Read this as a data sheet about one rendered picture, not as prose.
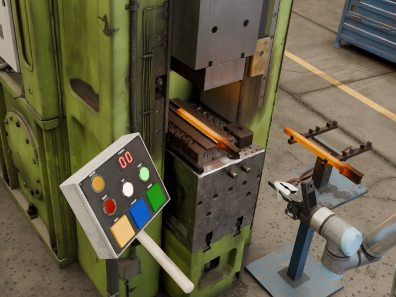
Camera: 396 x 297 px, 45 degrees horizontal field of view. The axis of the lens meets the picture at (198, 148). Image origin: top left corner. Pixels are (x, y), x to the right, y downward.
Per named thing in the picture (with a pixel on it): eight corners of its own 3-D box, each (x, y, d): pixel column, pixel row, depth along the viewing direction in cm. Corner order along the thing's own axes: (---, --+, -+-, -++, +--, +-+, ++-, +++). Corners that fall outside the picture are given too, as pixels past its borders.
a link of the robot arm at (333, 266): (354, 276, 173) (363, 251, 166) (327, 284, 169) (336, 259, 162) (338, 257, 180) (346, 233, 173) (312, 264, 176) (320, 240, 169)
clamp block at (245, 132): (253, 144, 219) (254, 132, 215) (238, 149, 214) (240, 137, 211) (235, 132, 226) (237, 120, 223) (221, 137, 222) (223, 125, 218)
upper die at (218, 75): (243, 79, 192) (246, 57, 187) (203, 91, 182) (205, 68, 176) (181, 43, 219) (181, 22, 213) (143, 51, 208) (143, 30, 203)
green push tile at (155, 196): (166, 199, 173) (158, 182, 170) (155, 211, 167) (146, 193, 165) (162, 200, 174) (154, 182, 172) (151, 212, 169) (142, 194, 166)
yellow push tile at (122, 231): (135, 233, 158) (125, 214, 155) (122, 247, 152) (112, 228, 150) (131, 233, 159) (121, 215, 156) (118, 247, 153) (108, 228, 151)
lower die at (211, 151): (233, 152, 212) (235, 136, 208) (197, 167, 201) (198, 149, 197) (177, 111, 239) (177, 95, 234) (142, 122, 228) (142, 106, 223)
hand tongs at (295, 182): (350, 146, 268) (350, 144, 267) (356, 149, 266) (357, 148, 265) (280, 187, 233) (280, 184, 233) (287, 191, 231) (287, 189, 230)
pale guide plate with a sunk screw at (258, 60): (265, 73, 219) (271, 37, 209) (250, 78, 214) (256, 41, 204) (261, 71, 220) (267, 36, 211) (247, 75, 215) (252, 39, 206)
